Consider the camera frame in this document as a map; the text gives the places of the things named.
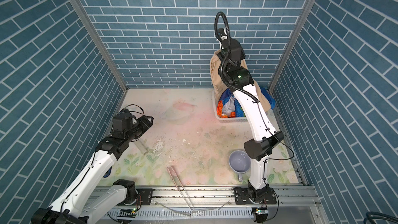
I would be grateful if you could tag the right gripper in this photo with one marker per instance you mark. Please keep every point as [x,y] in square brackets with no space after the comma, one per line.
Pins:
[221,56]

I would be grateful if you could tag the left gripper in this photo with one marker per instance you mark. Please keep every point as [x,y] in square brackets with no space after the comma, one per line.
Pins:
[145,123]

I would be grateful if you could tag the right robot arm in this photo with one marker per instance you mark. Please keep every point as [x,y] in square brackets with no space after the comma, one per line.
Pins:
[264,136]

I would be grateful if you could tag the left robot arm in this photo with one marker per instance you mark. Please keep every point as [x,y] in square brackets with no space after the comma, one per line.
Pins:
[71,206]

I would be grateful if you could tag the rainbow coloured shorts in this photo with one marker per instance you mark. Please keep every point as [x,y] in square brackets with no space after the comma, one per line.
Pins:
[228,107]

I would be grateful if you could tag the clear plastic tube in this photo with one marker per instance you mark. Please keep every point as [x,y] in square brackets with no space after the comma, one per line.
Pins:
[141,147]

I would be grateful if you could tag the blue stapler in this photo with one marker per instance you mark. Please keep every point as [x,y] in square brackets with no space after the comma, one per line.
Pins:
[108,173]

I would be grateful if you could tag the white plastic basket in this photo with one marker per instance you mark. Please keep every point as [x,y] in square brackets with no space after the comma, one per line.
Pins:
[215,99]

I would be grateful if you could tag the pink chopstick pair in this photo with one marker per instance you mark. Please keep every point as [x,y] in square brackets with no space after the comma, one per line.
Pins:
[180,183]

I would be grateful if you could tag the lavender mug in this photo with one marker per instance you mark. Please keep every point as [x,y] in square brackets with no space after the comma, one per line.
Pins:
[240,163]

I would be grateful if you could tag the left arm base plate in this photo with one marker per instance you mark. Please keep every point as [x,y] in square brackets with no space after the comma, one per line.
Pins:
[142,197]

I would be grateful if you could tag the white cable duct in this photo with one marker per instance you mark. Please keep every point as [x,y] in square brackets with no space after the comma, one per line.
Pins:
[161,213]

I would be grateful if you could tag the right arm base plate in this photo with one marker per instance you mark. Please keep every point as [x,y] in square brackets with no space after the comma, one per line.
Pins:
[248,195]

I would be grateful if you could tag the aluminium front rail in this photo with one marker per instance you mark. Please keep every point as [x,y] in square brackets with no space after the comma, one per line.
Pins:
[194,197]

